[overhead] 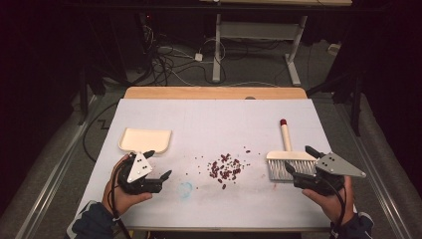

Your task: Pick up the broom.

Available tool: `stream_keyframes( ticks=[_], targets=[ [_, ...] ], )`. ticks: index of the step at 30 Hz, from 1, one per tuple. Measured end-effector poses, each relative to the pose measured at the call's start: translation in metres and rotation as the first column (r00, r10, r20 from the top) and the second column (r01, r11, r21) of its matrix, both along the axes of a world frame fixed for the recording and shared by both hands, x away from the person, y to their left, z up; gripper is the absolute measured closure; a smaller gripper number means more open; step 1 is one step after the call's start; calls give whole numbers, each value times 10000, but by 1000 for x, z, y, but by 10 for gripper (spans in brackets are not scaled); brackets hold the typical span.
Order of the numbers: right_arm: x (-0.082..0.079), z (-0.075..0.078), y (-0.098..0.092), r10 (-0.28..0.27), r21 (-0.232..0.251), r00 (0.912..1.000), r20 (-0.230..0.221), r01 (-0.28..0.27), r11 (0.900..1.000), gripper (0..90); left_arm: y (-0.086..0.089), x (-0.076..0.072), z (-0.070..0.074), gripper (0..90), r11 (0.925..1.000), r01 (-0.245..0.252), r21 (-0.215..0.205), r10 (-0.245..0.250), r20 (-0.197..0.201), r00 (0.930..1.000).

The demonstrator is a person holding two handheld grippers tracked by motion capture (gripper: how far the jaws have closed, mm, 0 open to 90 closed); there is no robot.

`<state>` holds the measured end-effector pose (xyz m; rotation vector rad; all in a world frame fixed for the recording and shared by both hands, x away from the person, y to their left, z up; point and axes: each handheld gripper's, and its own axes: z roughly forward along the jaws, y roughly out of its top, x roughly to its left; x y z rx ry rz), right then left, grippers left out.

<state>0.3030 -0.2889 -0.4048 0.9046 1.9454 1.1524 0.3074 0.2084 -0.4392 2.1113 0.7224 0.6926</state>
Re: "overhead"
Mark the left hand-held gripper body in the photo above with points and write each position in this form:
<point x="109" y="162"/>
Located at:
<point x="139" y="167"/>

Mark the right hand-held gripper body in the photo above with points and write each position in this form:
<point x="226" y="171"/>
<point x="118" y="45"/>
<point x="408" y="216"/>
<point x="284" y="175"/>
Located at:
<point x="335" y="166"/>

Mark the cream hand brush red tip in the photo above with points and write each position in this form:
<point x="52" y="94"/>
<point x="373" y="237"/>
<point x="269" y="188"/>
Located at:
<point x="288" y="159"/>

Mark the cream plastic dustpan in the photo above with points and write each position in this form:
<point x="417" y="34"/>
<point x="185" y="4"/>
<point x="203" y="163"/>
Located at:
<point x="145" y="140"/>

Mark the person's left hand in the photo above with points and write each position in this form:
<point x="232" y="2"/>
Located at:
<point x="123" y="198"/>

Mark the person's right hand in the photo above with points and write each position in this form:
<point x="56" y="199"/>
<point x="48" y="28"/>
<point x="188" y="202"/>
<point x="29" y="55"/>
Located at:
<point x="329" y="203"/>

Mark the pile of red beans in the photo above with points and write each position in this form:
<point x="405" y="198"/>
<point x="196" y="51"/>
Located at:
<point x="226" y="169"/>

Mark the black metal stand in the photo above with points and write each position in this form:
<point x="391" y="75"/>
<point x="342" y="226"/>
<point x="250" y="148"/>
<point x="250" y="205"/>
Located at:
<point x="356" y="106"/>
<point x="83" y="99"/>

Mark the white table mat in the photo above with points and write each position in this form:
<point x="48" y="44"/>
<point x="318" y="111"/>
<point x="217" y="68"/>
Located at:
<point x="215" y="126"/>

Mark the white power adapter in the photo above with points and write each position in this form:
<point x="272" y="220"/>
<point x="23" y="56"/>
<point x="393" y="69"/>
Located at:
<point x="198" y="57"/>

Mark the metal floor rail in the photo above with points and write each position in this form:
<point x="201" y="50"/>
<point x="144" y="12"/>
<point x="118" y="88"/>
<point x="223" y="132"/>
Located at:
<point x="56" y="166"/>
<point x="375" y="166"/>

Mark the white metal desk frame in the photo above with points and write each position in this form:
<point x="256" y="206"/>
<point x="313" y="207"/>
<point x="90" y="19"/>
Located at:
<point x="258" y="31"/>

